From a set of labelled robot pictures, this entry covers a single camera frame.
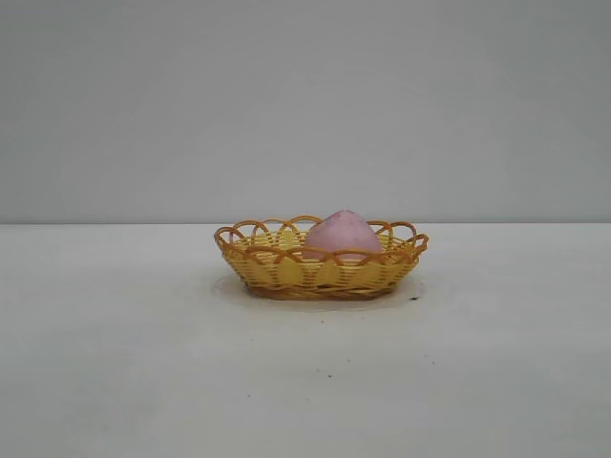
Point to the pink peach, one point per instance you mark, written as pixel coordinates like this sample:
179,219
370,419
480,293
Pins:
341,236

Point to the yellow woven wicker basket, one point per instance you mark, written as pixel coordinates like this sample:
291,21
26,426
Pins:
286,276

